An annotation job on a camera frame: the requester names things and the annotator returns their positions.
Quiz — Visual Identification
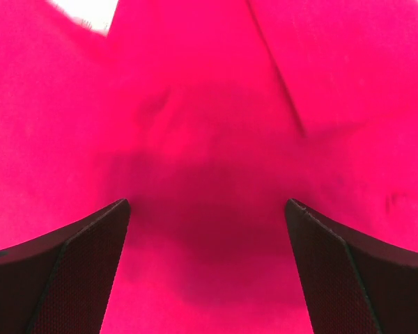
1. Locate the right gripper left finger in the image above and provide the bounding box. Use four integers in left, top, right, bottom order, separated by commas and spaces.
0, 199, 131, 334

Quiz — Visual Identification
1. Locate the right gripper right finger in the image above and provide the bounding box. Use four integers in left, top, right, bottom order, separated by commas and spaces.
284, 199, 418, 333

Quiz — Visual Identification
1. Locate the magenta red t-shirt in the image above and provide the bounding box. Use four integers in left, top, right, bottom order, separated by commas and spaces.
0, 1, 418, 333

